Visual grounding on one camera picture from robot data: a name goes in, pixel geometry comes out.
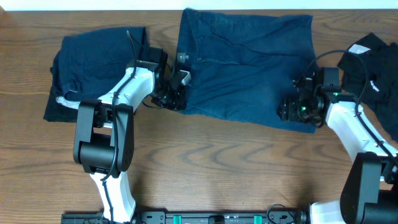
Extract blue denim shorts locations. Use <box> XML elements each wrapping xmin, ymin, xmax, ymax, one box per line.
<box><xmin>176</xmin><ymin>9</ymin><xmax>315</xmax><ymax>133</ymax></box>

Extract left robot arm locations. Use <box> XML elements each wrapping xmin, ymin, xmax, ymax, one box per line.
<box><xmin>73</xmin><ymin>47</ymin><xmax>191</xmax><ymax>223</ymax></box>

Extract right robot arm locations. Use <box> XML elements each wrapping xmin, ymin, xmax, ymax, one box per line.
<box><xmin>278</xmin><ymin>67</ymin><xmax>397</xmax><ymax>223</ymax></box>

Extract black garment with logo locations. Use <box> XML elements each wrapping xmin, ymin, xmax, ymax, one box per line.
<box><xmin>338</xmin><ymin>33</ymin><xmax>397</xmax><ymax>141</ymax></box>

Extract folded navy shorts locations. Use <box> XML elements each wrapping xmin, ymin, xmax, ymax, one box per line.
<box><xmin>50</xmin><ymin>27</ymin><xmax>149</xmax><ymax>101</ymax></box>

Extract folded black shorts white stripe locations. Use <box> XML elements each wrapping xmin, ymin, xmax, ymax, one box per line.
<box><xmin>44</xmin><ymin>85</ymin><xmax>95</xmax><ymax>123</ymax></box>

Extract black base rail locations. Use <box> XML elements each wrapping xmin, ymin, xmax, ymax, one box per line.
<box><xmin>60</xmin><ymin>208</ymin><xmax>311</xmax><ymax>224</ymax></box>

